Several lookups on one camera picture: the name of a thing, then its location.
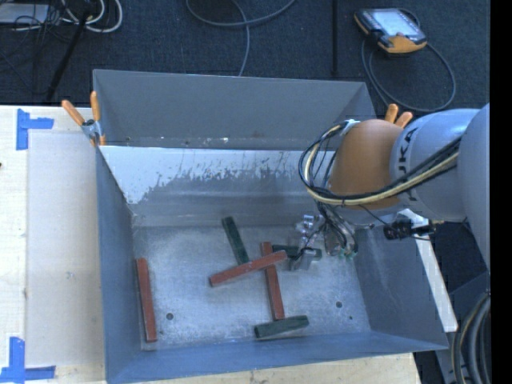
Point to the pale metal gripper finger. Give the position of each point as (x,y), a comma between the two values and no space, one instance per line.
(306,260)
(305,226)

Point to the dark green flat block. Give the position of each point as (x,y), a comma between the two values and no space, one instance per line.
(236,240)
(281,326)
(285,250)

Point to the red-brown flat block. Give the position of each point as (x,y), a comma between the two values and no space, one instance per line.
(275,290)
(146,300)
(246,269)

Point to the grey metal bin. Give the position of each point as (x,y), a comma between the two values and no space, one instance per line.
(224,190)

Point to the black cylinder on white bracket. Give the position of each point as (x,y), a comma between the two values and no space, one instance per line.
(398,229)

